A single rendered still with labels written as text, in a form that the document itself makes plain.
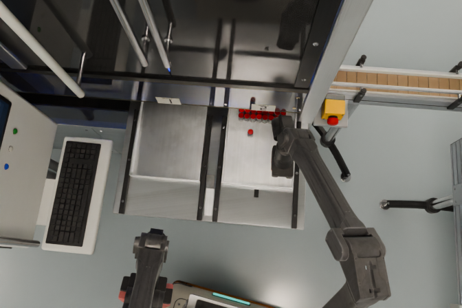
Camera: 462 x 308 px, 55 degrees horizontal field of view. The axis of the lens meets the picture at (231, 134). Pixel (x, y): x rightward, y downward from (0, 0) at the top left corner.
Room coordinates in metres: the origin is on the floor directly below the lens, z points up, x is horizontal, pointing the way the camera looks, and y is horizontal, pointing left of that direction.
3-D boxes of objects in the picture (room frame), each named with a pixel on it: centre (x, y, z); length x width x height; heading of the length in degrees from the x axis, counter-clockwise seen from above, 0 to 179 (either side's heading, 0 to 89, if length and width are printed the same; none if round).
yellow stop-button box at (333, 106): (0.51, -0.37, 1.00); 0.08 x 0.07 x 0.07; 170
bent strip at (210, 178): (0.25, 0.10, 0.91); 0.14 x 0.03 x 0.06; 171
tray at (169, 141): (0.49, 0.23, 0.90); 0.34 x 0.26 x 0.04; 170
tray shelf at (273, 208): (0.40, 0.07, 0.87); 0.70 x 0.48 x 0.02; 80
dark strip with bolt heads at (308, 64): (0.51, -0.23, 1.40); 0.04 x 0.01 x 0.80; 80
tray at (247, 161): (0.44, -0.11, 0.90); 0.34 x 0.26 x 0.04; 170
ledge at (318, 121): (0.55, -0.40, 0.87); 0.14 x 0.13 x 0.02; 170
